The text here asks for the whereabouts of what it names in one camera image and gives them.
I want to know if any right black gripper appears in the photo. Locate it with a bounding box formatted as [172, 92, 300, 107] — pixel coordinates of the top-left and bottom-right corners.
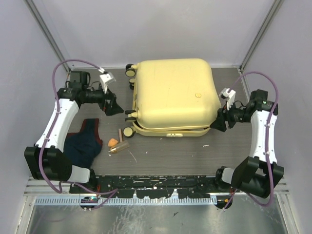
[210, 98, 251, 132]

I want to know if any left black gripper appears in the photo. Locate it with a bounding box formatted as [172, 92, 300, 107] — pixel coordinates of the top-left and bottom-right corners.
[83, 82, 124, 116]

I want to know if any yellow hard-shell suitcase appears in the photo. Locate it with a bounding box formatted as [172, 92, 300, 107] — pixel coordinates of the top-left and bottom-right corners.
[123, 58, 221, 138]

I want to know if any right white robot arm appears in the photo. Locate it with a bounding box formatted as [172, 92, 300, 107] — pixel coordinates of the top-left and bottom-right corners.
[211, 88, 284, 198]

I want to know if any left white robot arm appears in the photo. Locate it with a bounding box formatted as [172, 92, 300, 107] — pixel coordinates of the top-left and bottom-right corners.
[24, 71, 123, 193]

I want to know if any brown lipstick tube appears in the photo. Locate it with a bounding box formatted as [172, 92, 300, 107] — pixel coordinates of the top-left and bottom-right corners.
[118, 128, 123, 142]

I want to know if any orange makeup sponge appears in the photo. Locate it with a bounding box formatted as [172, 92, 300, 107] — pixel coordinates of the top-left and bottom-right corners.
[108, 138, 119, 148]

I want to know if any amber perfume bottle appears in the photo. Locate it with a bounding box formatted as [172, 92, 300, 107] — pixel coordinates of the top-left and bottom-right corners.
[109, 141, 130, 154]

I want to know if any dark navy maroon garment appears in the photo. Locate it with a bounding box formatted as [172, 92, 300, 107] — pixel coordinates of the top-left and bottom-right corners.
[64, 118, 103, 169]

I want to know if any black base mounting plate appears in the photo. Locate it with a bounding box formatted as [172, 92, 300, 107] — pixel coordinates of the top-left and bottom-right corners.
[70, 175, 234, 199]

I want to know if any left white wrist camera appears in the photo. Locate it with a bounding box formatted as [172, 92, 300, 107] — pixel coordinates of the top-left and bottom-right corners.
[99, 72, 116, 94]

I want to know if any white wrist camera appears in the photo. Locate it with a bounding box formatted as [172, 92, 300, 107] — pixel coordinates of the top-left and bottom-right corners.
[219, 88, 236, 110]
[99, 72, 116, 94]

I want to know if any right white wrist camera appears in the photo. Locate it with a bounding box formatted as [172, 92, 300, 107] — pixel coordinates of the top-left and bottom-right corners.
[219, 88, 236, 110]

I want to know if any grey slotted cable duct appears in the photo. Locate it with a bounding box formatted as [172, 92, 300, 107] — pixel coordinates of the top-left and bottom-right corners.
[34, 195, 217, 206]

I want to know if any aluminium rail frame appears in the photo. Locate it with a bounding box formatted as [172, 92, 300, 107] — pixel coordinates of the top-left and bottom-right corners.
[24, 175, 290, 199]

